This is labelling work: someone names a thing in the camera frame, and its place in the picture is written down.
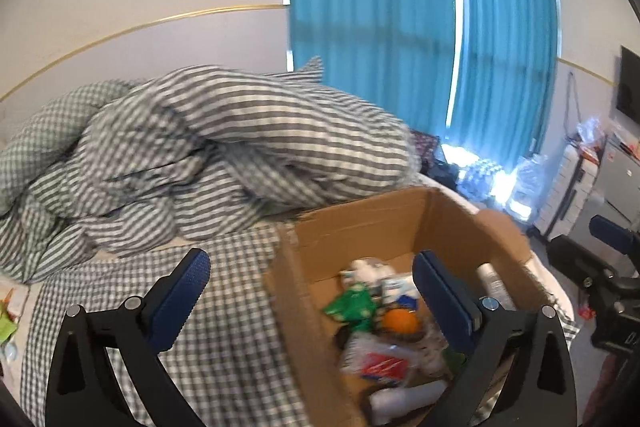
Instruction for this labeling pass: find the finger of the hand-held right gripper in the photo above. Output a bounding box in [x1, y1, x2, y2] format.
[547, 234, 608, 293]
[589, 215, 640, 258]

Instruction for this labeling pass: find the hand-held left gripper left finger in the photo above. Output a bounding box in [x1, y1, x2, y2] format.
[45, 248, 212, 427]

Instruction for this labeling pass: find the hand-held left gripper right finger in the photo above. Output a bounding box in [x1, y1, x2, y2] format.
[411, 250, 577, 427]

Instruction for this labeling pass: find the white and blue tissue pack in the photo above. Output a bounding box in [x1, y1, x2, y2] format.
[381, 272, 420, 308]

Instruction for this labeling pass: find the orange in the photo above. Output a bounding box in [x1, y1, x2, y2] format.
[382, 308, 418, 336]

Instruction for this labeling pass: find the small white toy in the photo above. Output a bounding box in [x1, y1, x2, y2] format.
[340, 258, 383, 283]

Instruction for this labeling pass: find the small green packet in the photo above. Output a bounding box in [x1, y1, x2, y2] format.
[322, 287, 378, 322]

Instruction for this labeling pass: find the white plastic bottle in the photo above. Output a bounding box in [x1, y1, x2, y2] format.
[370, 379, 448, 425]

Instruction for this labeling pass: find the brown cardboard box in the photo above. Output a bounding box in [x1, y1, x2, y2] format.
[262, 187, 553, 427]

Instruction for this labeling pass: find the person's right forearm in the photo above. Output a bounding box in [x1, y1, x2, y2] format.
[595, 354, 635, 427]

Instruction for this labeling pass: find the white cabinet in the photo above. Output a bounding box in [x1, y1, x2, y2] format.
[570, 132, 640, 248]

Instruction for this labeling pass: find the grey checkered bed sheet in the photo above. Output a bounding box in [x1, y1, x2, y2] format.
[20, 227, 581, 427]

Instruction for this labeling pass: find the green and white medicine box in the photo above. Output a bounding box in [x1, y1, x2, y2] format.
[442, 347, 468, 373]

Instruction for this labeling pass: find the white suitcase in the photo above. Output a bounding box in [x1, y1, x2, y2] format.
[537, 147, 601, 238]

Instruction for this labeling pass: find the clear plastic bottle bundle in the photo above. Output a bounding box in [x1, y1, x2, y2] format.
[507, 154, 546, 218]

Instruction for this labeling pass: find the clear plastic bag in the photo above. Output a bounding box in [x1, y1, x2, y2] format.
[575, 117, 606, 148]

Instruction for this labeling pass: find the pack of water bottles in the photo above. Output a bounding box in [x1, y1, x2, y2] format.
[460, 157, 506, 198]

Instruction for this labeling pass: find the black bag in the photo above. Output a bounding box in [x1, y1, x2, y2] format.
[425, 152, 463, 188]

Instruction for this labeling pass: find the grey checkered duvet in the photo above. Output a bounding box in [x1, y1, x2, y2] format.
[0, 56, 423, 283]

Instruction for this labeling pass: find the patterned dark bag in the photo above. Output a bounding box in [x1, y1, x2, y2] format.
[410, 131, 441, 162]

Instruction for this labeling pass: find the green snack packet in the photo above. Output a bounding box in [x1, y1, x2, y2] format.
[0, 307, 18, 343]

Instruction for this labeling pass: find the narrow blue curtain panel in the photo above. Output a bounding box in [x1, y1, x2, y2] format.
[447, 0, 561, 168]

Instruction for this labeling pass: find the wide blue curtain panel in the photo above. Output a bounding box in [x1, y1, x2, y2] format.
[287, 0, 458, 138]

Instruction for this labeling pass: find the black wall television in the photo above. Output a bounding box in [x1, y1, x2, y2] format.
[615, 46, 640, 122]

